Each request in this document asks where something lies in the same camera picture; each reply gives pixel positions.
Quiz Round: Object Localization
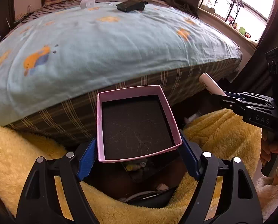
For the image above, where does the white tape roll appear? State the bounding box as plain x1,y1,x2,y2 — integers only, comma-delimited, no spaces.
80,0,96,10

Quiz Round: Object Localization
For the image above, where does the yellow fluffy blanket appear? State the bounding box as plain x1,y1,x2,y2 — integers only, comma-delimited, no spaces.
0,108,270,224

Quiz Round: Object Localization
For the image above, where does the light blue printed sheet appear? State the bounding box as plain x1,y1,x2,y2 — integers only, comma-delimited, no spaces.
0,1,243,127

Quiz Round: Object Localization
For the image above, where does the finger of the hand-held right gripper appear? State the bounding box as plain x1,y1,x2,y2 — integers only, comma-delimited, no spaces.
220,99,273,109
224,91,273,103

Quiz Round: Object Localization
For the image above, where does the black flat box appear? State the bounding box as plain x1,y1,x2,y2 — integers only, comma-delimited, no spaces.
116,0,149,13

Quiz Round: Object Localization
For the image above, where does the large window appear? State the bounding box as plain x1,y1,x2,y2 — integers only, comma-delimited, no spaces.
205,0,276,42

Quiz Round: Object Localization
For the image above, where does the pink box with black inside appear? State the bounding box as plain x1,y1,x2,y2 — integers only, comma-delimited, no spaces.
96,85,183,164

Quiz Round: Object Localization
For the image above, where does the small yellow bottle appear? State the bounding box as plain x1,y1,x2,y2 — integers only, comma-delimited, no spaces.
126,163,142,171

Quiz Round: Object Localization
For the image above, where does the white fluffy blanket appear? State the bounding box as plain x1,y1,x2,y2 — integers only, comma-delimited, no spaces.
256,175,278,222

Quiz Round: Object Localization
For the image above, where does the dark bin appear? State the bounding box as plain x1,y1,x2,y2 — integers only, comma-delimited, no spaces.
82,142,193,209

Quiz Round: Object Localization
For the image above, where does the white plastic tube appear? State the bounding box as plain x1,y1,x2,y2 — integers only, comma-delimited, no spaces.
199,73,227,97

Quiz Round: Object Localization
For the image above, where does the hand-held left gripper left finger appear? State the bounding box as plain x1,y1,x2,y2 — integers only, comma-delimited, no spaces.
16,138,97,224

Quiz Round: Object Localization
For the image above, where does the plaid mattress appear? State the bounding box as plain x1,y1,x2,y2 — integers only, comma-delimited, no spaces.
4,56,243,145

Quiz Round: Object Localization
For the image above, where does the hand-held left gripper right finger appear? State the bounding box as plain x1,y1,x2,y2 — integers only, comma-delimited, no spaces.
180,131,263,224

